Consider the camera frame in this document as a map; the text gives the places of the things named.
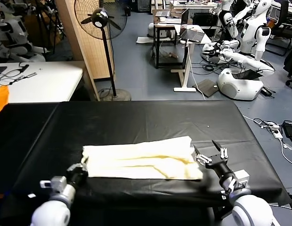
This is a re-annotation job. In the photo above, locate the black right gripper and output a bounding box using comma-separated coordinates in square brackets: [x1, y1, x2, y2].
[193, 140, 229, 169]

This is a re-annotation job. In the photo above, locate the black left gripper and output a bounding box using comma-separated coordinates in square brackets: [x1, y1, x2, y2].
[66, 157, 89, 186]

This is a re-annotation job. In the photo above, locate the cream cotton shirt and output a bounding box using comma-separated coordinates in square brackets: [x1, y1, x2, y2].
[81, 135, 203, 181]

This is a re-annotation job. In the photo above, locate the large white robot base shell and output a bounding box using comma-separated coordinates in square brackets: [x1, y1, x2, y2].
[217, 67, 264, 101]

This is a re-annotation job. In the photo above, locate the small white robot base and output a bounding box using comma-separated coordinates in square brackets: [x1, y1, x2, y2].
[147, 22, 175, 38]

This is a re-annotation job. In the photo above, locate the black table cover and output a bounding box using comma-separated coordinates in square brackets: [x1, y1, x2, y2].
[0, 100, 292, 212]

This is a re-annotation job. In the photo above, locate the white power strip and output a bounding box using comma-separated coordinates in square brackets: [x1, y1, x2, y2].
[269, 123, 284, 139]

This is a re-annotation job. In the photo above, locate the black flat floor panel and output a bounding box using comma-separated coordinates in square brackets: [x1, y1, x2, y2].
[197, 79, 219, 97]

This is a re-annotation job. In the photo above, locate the black power adapter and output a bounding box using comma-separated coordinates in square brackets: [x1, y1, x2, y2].
[281, 120, 292, 142]

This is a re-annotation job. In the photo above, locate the white side table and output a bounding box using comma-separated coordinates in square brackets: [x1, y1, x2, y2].
[0, 61, 84, 104]

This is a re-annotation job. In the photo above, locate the white-legged standing desk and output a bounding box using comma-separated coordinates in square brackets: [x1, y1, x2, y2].
[170, 23, 212, 92]

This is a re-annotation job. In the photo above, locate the silver usb hub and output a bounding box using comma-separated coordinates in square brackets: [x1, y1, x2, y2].
[15, 72, 38, 82]

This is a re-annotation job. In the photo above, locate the orange cloth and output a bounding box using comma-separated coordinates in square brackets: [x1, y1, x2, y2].
[0, 85, 10, 117]

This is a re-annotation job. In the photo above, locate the light wooden partition panel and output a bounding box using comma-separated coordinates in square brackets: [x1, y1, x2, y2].
[55, 0, 115, 101]

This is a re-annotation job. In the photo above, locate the black office chair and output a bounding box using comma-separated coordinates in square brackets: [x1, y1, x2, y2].
[266, 0, 292, 57]
[283, 40, 292, 89]

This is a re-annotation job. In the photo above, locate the open dark laptop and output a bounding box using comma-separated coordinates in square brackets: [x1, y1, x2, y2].
[179, 8, 205, 43]

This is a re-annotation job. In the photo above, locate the white humanoid robot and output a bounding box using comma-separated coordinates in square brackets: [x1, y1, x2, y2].
[216, 0, 255, 45]
[239, 0, 273, 59]

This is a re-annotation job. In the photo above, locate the white flat floor board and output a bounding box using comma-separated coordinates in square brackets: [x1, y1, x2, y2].
[136, 36, 156, 44]

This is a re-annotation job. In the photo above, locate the black computer monitor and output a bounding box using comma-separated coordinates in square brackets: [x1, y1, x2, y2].
[192, 12, 219, 30]

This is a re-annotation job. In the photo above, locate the black tripod stand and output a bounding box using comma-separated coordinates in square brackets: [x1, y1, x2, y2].
[35, 0, 66, 48]

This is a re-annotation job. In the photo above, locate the white grey background robot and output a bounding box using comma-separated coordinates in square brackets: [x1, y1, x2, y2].
[0, 0, 47, 63]

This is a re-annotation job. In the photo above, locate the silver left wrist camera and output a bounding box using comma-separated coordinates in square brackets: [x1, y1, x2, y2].
[40, 176, 68, 195]

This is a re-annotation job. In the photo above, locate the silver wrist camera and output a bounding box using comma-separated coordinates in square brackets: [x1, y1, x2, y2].
[40, 176, 68, 195]
[233, 169, 251, 189]

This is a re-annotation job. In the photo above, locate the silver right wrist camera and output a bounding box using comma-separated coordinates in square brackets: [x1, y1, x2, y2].
[233, 169, 251, 189]

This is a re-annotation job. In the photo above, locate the white floor cable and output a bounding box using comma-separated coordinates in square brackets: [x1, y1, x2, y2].
[241, 114, 292, 163]

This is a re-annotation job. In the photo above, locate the black floor cable coil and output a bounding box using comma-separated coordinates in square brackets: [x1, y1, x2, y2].
[199, 57, 221, 73]

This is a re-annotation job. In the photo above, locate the white hanging desk cable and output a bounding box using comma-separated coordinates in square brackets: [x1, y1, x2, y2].
[185, 39, 208, 101]

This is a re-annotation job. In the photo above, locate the black cable with adapter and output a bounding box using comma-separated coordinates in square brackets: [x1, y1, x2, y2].
[0, 62, 30, 87]

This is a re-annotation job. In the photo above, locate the black metal frame desk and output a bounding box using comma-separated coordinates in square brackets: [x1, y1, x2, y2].
[153, 17, 184, 69]

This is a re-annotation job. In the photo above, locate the black pedestal fan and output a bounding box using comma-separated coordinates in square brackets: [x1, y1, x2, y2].
[74, 0, 132, 101]

